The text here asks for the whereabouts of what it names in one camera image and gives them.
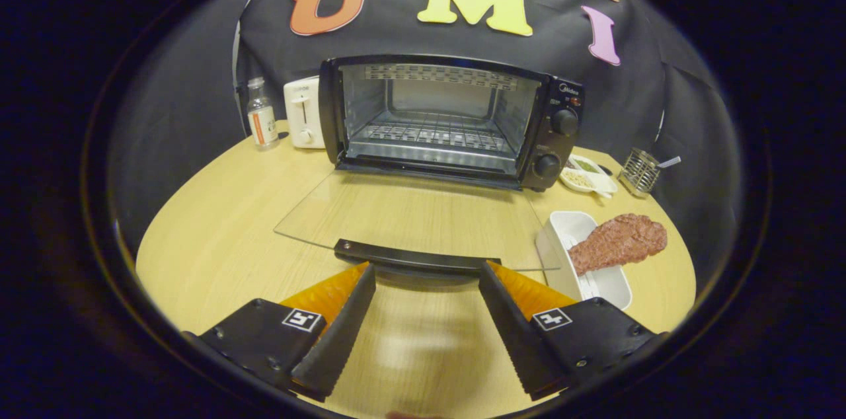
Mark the white divided dish with beans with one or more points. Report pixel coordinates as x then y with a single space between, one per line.
578 178

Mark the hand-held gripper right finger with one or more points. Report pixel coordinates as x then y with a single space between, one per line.
515 340

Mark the clear bottle with orange label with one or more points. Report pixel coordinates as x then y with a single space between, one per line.
262 121

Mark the white rectangular plate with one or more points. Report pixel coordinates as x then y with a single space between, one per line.
568 227

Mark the white bread toaster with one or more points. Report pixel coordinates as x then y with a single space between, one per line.
301 108

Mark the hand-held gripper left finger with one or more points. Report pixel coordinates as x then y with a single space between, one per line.
337 340

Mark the black toaster oven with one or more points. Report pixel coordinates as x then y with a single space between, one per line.
562 141

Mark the brown meat piece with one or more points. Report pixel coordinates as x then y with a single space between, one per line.
621 240

